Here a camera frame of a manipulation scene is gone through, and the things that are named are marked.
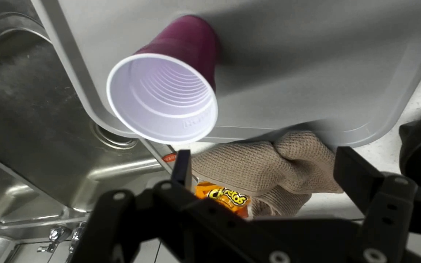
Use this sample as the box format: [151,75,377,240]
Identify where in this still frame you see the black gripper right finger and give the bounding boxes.
[333,144,421,263]

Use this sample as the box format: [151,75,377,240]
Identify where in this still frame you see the grey plastic tray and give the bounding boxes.
[29,0,421,147]

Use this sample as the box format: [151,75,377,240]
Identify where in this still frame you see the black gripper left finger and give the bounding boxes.
[70,147,290,263]

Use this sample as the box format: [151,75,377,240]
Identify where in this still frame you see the orange Cheetos snack bag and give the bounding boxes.
[164,151,253,220]

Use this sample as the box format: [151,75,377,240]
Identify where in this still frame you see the purple plastic cup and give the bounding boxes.
[105,12,221,145]

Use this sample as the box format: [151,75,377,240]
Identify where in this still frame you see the chrome tap handle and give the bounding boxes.
[35,223,86,254]

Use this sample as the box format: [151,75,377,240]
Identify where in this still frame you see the brown cloth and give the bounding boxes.
[190,128,344,219]

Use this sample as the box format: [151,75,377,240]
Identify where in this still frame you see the stainless steel double sink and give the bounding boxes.
[0,0,183,263]

